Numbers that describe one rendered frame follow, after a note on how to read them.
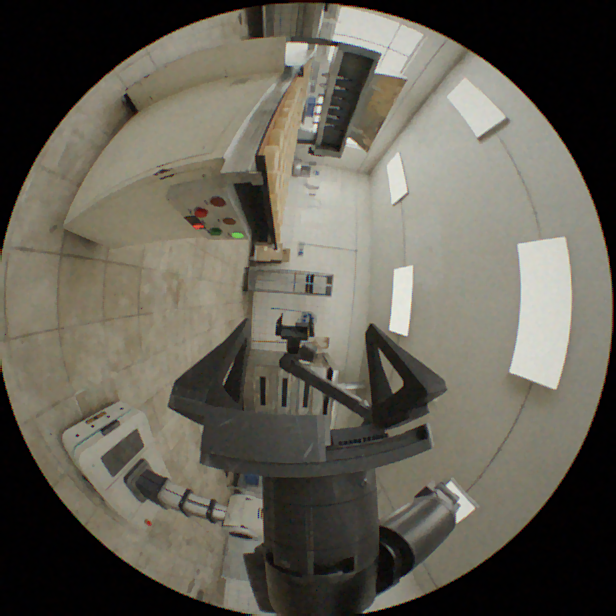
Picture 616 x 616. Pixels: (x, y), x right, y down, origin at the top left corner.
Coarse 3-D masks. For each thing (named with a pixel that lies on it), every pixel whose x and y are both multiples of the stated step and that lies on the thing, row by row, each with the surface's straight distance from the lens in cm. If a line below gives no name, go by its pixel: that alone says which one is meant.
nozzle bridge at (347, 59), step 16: (336, 48) 101; (352, 48) 93; (368, 48) 94; (336, 64) 97; (352, 64) 103; (368, 64) 102; (336, 80) 104; (352, 80) 104; (368, 80) 96; (352, 96) 107; (336, 112) 111; (352, 112) 104; (320, 128) 110; (336, 128) 116; (320, 144) 119; (336, 144) 122
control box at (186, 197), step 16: (176, 192) 40; (192, 192) 37; (208, 192) 36; (224, 192) 35; (176, 208) 44; (192, 208) 42; (208, 208) 41; (224, 208) 40; (240, 208) 43; (192, 224) 49; (208, 224) 48; (224, 224) 46; (240, 224) 45
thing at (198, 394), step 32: (224, 352) 10; (192, 384) 9; (224, 384) 13; (192, 416) 9; (224, 416) 7; (256, 416) 7; (288, 416) 7; (320, 416) 7; (224, 448) 7; (256, 448) 7; (288, 448) 7; (320, 448) 7
